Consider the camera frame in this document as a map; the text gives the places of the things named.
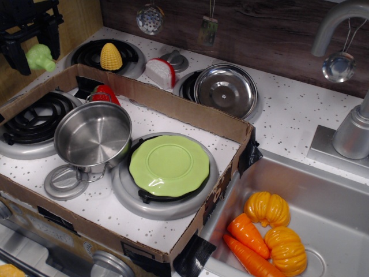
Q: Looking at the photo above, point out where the hanging steel skimmer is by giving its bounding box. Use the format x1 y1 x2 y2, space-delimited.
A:
136 1 165 35

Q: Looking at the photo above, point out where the hanging steel spatula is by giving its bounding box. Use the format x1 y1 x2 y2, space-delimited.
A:
197 0 218 47

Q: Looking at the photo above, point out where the stainless steel pot lid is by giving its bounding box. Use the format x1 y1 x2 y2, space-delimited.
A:
193 63 259 120

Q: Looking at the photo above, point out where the lower orange toy carrot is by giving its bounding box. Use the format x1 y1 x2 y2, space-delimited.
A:
223 234 284 277

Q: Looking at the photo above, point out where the back silver stove knob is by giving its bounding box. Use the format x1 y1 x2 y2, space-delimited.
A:
160 50 189 73

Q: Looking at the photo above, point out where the upper orange toy pumpkin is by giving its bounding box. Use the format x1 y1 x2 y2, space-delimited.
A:
243 191 291 228

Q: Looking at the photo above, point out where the front left stove burner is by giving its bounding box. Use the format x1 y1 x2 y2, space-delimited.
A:
1 91 81 160

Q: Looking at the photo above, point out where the orange toy pumpkin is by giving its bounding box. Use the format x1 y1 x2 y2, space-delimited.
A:
243 191 291 228
264 226 307 276

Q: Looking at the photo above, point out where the brown cardboard fence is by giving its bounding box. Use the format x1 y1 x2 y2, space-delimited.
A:
1 65 254 276

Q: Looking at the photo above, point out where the yellow toy corn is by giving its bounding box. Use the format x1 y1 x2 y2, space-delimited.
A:
100 43 123 71

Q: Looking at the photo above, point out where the hanging steel ladle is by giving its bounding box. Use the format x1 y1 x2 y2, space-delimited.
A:
322 18 367 83

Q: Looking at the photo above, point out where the red white toy slice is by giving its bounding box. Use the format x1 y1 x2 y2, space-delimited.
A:
145 58 176 89

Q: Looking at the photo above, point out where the green toy broccoli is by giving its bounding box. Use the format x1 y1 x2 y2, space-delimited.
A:
25 44 56 72

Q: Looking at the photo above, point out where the green plastic plate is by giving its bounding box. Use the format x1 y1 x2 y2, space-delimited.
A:
129 135 210 197

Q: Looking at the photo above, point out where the orange toy carrot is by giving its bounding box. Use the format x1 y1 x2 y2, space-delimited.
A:
227 213 270 259
223 234 284 277

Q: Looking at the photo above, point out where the silver oven knob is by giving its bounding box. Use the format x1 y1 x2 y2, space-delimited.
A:
90 250 135 277

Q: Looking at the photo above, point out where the red toy pepper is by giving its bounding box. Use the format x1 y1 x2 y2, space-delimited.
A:
89 84 121 106

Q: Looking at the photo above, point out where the silver sink basin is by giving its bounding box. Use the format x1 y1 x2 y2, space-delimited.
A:
201 151 368 276

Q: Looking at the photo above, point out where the upper orange toy carrot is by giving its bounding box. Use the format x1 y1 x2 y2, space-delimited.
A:
227 213 270 259

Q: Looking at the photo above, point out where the lower orange toy pumpkin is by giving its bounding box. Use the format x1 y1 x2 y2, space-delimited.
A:
264 226 307 276

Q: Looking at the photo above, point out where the yellow toy at corner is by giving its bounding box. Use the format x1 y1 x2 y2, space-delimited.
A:
0 264 25 277

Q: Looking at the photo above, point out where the stove burner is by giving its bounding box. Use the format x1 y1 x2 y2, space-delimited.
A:
1 91 81 160
111 132 219 220
65 39 146 80
172 69 263 122

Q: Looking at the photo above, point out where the back left stove burner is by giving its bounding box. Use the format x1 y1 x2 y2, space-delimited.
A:
65 39 146 80

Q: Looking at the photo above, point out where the silver toy faucet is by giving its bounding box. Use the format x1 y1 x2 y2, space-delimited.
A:
306 0 369 168

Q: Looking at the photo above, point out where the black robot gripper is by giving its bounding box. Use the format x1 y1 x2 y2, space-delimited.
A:
1 1 63 76

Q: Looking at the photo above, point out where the front silver stove knob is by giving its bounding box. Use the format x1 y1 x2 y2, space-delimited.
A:
44 165 88 201

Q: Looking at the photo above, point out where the silver stove knob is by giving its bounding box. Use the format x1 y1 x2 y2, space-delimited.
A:
44 165 88 201
160 50 189 73

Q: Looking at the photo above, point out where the back right stove burner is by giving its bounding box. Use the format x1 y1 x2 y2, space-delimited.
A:
172 69 263 122

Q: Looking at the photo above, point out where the front right stove burner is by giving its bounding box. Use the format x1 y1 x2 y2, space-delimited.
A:
111 132 219 220

